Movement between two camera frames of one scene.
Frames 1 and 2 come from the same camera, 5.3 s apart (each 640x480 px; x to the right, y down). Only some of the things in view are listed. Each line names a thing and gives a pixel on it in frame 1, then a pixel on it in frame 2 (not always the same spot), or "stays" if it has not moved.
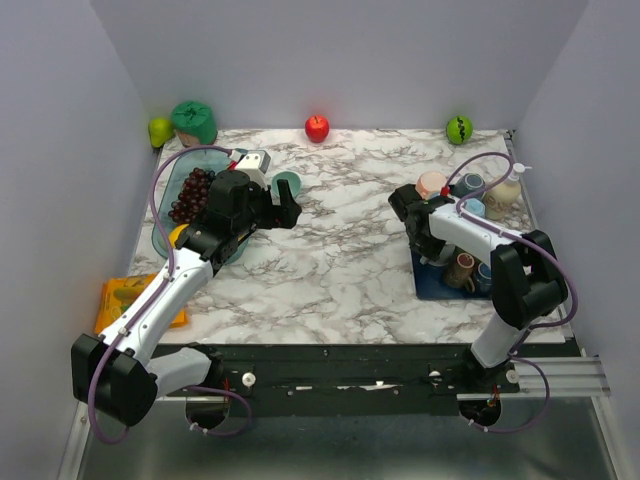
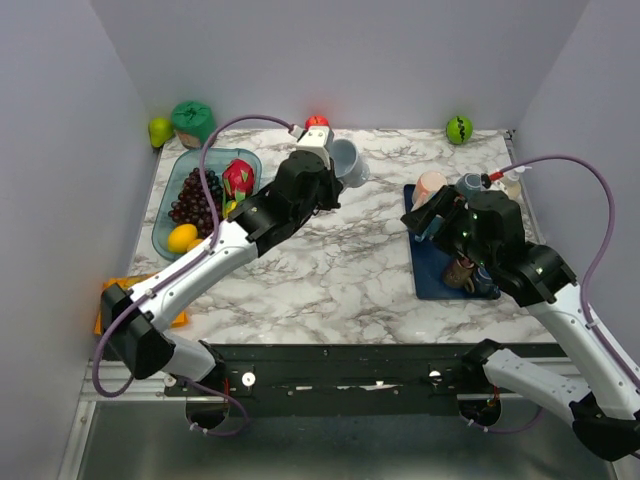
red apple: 317,128 stays
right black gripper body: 429,247 → 456,227
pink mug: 429,184 stays
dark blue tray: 430,284 stays
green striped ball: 459,130 stays
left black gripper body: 260,211 → 324,197
